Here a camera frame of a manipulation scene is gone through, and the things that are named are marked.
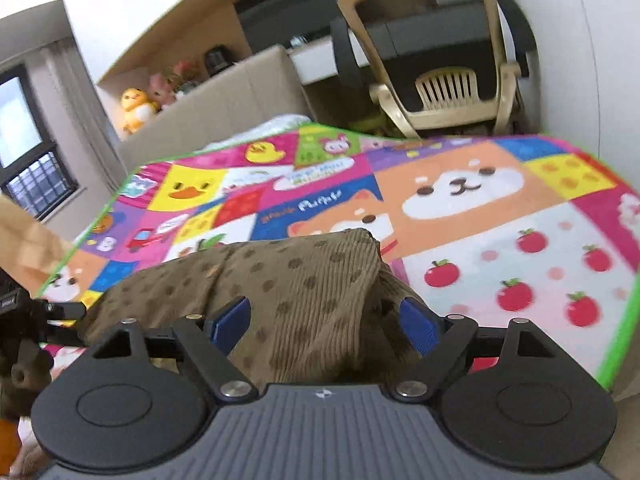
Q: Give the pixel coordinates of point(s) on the white desk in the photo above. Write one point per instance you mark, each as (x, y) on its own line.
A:
(312, 62)

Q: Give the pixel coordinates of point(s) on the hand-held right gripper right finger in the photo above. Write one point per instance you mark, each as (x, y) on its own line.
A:
(417, 325)

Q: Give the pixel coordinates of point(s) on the grey curtain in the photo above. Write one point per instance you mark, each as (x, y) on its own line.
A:
(65, 90)

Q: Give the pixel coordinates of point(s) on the beige mesh office chair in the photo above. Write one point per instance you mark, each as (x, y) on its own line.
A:
(440, 50)

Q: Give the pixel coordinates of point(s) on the tan wooden furniture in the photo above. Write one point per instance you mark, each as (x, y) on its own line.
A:
(30, 240)

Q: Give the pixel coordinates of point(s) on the black computer monitor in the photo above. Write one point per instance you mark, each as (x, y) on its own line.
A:
(290, 10)

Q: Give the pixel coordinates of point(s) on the pink plush toy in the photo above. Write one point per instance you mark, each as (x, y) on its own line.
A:
(160, 87)

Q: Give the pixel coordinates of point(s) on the yellow duck plush toy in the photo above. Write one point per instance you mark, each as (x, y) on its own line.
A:
(136, 109)

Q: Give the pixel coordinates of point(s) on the person's brown fuzzy clothing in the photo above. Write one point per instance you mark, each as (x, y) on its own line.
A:
(22, 375)

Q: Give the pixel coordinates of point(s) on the beige padded bed headboard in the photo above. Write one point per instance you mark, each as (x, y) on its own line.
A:
(225, 105)

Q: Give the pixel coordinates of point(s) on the barred window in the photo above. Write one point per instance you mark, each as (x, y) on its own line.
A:
(30, 160)

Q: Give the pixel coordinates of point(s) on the colourful cartoon printed blanket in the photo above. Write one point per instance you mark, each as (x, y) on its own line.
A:
(500, 240)

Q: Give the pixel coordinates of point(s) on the potted plant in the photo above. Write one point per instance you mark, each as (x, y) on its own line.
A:
(184, 72)

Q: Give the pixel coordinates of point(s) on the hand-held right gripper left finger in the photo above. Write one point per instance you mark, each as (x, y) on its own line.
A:
(230, 321)

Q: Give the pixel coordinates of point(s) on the black round appliance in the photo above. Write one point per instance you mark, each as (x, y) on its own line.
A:
(217, 57)

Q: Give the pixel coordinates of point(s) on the white wardrobe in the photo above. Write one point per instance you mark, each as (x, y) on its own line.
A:
(590, 50)

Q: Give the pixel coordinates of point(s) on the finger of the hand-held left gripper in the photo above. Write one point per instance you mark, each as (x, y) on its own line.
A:
(65, 309)
(62, 336)

